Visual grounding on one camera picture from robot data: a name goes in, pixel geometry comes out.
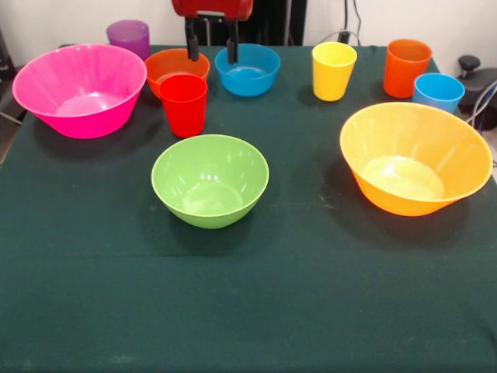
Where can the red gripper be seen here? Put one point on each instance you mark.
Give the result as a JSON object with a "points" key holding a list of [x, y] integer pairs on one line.
{"points": [[213, 7]]}

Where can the orange plastic bowl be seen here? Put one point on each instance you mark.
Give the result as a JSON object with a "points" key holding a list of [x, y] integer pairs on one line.
{"points": [[171, 64]]}

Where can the red plastic cup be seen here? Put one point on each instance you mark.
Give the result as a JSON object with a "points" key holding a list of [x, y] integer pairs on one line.
{"points": [[182, 112]]}

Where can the green plastic bowl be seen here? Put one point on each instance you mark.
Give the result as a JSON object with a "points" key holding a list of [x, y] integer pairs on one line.
{"points": [[209, 186]]}

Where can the blue plastic bowl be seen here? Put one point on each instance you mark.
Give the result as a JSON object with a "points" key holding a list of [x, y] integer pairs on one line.
{"points": [[252, 74]]}

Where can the purple plastic cup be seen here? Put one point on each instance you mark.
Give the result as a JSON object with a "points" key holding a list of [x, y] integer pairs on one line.
{"points": [[128, 37]]}

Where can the yellow plastic cup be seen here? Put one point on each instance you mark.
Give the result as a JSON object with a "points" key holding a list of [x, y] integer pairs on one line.
{"points": [[334, 77]]}

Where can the pink plastic bowl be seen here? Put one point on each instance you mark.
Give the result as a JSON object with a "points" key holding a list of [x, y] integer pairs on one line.
{"points": [[77, 77]]}

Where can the orange plastic cup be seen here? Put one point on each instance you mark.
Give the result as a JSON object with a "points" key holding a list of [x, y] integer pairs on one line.
{"points": [[404, 74]]}

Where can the yellow plastic bowl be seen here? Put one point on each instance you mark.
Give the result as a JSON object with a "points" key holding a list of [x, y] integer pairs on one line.
{"points": [[411, 136]]}

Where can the dark green tablecloth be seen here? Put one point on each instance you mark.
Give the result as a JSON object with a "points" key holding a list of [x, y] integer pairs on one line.
{"points": [[233, 272]]}

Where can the blue plastic cup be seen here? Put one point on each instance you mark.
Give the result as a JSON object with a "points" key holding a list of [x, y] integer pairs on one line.
{"points": [[438, 95]]}

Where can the black clamp stand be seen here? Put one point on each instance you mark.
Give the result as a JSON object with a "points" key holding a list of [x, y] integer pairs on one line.
{"points": [[481, 81]]}

